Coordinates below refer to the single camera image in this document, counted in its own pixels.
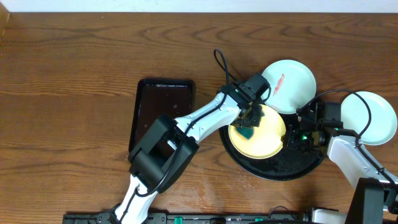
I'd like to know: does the yellow plate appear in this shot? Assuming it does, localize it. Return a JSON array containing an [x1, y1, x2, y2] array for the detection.
[[228, 105, 286, 159]]

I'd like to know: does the light green plate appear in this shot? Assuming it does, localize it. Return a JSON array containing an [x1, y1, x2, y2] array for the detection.
[[341, 91, 397, 146]]

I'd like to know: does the green and yellow sponge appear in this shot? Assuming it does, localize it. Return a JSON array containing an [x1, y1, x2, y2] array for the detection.
[[236, 126, 254, 139]]

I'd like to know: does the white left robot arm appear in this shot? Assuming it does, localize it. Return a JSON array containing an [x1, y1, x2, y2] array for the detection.
[[110, 83, 271, 223]]

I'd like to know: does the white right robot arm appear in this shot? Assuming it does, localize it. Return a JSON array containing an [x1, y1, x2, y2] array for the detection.
[[284, 118, 397, 223]]

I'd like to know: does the round black tray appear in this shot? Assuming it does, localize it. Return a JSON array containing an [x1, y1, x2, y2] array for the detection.
[[219, 114, 325, 181]]

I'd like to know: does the black rectangular water tray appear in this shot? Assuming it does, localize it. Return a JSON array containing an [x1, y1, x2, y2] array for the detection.
[[129, 78, 195, 151]]

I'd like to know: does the green plate with red smear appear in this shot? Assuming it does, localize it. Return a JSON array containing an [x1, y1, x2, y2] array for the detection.
[[262, 60, 317, 114]]

